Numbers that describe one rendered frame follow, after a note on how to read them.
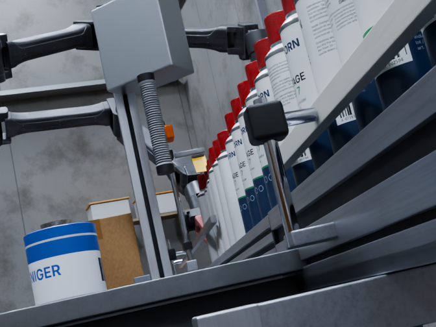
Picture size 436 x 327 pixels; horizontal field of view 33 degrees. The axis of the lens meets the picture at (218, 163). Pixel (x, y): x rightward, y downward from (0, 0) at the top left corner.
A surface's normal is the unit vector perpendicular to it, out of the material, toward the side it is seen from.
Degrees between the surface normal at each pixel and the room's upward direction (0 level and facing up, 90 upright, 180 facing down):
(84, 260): 91
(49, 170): 90
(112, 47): 90
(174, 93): 90
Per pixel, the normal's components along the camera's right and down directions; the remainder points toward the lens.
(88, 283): 0.63, -0.28
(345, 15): -0.72, 0.03
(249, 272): 0.11, -0.22
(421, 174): -0.97, 0.19
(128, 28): -0.47, -0.07
